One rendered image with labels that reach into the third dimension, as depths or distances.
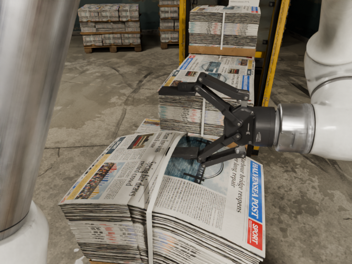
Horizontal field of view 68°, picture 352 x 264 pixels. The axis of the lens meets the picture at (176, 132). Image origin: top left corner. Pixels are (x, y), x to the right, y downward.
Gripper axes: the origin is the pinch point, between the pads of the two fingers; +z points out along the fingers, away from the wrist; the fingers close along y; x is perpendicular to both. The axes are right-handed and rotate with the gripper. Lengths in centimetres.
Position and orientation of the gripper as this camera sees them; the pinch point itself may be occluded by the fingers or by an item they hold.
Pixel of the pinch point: (169, 121)
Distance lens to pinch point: 53.8
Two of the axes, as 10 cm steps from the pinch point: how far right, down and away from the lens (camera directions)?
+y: 0.8, 8.6, 5.0
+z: -9.7, -0.6, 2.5
